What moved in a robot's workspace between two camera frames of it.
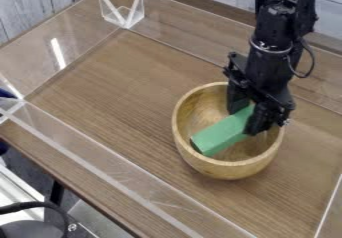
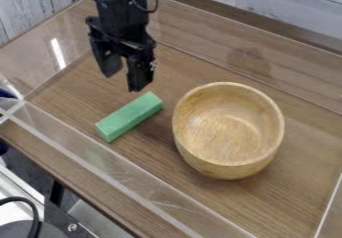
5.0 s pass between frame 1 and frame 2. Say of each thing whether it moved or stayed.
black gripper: moved
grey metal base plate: stayed
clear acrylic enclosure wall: stayed
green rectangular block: moved
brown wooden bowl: stayed
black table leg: stayed
